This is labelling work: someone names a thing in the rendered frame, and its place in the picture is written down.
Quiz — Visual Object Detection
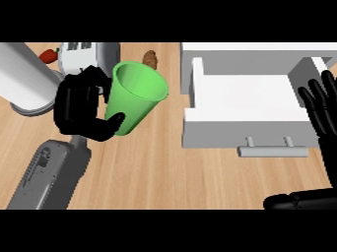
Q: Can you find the grey drawer handle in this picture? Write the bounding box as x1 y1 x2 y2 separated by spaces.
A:
236 136 309 158

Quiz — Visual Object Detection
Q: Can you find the white toaster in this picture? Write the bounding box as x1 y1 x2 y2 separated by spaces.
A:
57 42 122 79

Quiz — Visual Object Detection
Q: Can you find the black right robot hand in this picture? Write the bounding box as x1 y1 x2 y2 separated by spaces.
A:
262 69 337 211

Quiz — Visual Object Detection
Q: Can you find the red pepper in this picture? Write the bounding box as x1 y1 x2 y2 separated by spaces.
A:
38 47 60 64

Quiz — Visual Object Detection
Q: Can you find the white open drawer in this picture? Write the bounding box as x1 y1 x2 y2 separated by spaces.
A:
182 56 330 150

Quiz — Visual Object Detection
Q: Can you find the brown potato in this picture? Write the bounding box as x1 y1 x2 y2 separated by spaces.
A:
140 49 159 70

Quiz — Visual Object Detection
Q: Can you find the green plastic cup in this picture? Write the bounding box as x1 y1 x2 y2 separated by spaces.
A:
103 60 170 137

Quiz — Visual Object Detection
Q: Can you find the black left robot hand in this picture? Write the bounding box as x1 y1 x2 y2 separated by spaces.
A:
51 64 127 143

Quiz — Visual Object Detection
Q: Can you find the white drawer cabinet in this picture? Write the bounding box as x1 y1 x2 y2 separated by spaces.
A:
179 42 337 96

